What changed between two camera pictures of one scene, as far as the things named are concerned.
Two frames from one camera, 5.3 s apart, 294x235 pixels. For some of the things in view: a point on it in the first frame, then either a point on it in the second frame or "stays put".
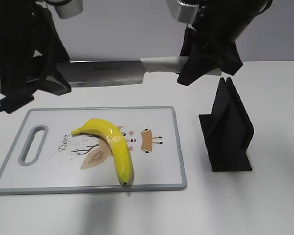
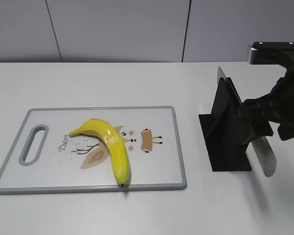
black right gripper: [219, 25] to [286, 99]
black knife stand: [228, 131] stays put
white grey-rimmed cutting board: [46, 158] stays put
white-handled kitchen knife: [84, 74] to [262, 147]
